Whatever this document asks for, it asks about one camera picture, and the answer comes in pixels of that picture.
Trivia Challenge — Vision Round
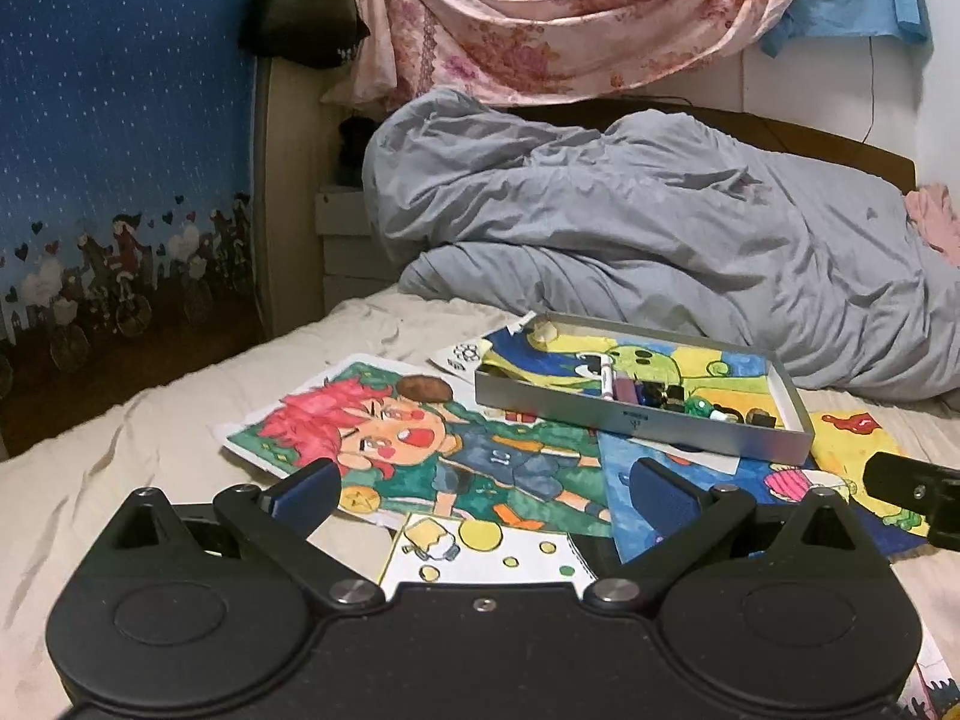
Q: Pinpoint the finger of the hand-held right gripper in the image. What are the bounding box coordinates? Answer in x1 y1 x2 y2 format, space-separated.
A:
861 450 960 550

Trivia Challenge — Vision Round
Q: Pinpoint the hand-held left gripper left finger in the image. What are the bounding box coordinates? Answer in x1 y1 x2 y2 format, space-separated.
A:
101 457 385 611

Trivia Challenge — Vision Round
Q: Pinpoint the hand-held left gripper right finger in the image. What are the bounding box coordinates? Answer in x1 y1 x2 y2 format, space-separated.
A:
583 457 875 611

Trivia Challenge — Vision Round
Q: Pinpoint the silver metal tray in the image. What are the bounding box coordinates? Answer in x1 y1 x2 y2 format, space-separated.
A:
474 311 816 466

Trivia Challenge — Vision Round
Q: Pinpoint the blue background drawing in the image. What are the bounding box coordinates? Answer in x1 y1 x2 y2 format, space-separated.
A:
596 431 931 563

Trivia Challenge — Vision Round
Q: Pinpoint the yellow background drawing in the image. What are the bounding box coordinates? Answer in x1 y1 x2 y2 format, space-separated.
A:
812 410 946 541

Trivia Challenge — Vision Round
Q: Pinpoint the green frog drawing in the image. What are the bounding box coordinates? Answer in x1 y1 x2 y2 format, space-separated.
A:
480 319 777 421

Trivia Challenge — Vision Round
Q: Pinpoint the beige bed sheet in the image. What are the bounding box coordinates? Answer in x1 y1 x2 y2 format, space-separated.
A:
0 285 960 720

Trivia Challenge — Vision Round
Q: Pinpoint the red-haired child drawing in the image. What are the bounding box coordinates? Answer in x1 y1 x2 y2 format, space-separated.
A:
214 356 623 541

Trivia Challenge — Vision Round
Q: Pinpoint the pineapple drawing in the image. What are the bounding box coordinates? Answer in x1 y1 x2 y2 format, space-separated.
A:
379 514 601 593

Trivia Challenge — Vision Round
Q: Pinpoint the black lettering drawing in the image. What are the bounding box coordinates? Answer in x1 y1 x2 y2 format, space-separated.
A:
892 645 960 720

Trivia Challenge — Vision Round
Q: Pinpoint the white flower outline paper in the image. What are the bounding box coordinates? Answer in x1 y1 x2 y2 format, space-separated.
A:
429 326 526 383

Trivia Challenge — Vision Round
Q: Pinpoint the white nightstand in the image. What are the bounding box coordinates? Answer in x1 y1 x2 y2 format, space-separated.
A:
313 186 410 301

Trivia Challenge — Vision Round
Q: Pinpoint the plain pink cloth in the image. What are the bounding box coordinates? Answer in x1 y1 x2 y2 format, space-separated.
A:
902 184 960 267

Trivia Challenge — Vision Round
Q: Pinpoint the grey duvet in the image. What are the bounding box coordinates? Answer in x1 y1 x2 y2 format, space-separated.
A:
361 86 960 402

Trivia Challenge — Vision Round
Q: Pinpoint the beige cabinet panel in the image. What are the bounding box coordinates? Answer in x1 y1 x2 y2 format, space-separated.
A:
251 52 361 338

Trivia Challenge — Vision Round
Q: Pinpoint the dark cloth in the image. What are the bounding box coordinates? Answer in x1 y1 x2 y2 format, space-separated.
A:
337 116 380 188

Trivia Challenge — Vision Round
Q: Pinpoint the blue printed curtain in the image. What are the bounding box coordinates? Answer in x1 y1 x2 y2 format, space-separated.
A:
0 0 275 458

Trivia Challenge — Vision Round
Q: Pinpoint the pink floral cloth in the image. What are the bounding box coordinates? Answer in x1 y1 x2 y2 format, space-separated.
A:
321 0 807 110

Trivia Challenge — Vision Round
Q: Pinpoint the black hanging bag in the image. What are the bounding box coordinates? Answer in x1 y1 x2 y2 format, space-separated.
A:
238 0 372 68

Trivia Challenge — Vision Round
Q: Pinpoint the black wall cable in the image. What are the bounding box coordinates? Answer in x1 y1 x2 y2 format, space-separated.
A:
862 36 880 147

